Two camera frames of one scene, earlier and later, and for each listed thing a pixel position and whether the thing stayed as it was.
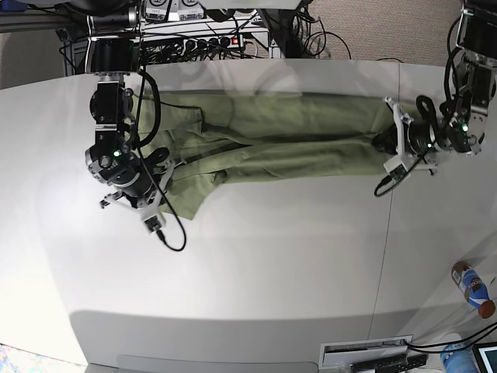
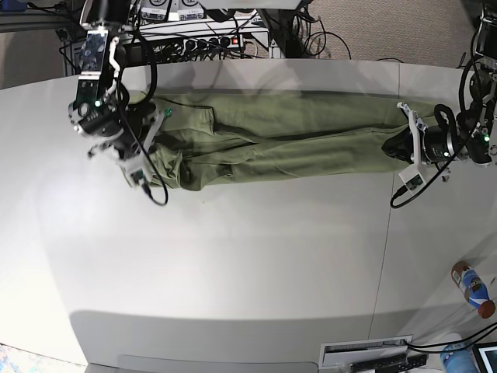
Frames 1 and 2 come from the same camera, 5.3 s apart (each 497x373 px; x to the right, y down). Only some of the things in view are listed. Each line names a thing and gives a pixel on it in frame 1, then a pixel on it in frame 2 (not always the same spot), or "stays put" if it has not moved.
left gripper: x=143 y=194 -> x=131 y=147
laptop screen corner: x=485 y=355 stays put
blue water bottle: x=463 y=360 stays put
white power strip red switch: x=238 y=42 stays put
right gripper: x=414 y=140 -> x=429 y=145
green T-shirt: x=207 y=138 stays put
